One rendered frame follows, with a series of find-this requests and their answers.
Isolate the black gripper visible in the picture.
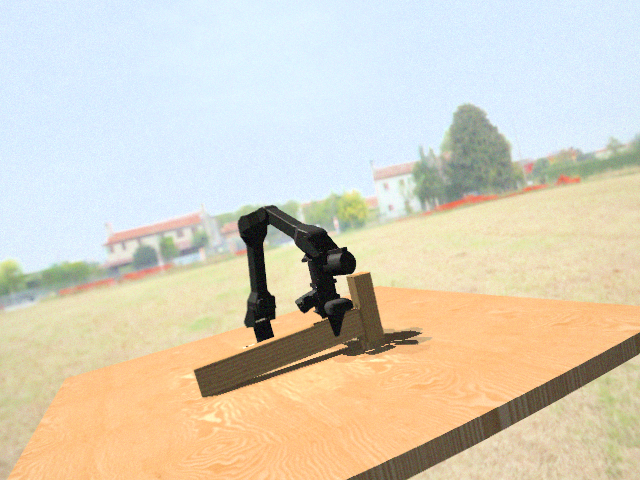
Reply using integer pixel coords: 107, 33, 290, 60
310, 276, 354, 336

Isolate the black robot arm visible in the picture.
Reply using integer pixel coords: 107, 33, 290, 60
237, 205, 356, 344

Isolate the wooden post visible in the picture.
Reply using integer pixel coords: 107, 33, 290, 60
346, 272, 385, 343

